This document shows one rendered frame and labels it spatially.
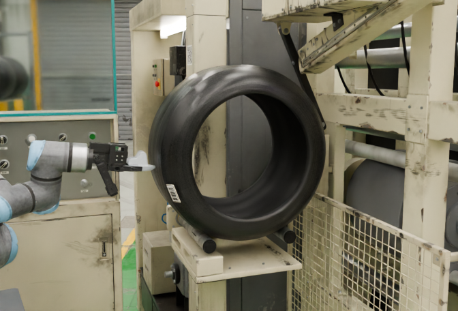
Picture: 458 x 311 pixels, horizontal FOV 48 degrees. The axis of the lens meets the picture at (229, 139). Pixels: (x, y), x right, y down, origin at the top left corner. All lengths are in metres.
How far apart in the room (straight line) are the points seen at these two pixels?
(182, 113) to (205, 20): 0.51
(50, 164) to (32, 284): 0.88
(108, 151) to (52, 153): 0.16
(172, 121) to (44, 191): 0.43
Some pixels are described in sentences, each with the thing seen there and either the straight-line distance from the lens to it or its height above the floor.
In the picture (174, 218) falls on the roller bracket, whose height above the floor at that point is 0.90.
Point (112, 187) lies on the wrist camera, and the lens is 1.61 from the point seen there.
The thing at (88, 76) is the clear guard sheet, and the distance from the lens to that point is 2.21.
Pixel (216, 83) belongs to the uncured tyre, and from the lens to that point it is 1.56.
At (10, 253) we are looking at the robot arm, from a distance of 2.00.
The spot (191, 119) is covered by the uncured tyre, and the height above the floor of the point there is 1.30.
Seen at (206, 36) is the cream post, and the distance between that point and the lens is 1.93.
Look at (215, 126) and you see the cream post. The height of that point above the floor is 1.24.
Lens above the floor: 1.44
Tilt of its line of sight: 7 degrees down
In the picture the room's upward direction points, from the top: straight up
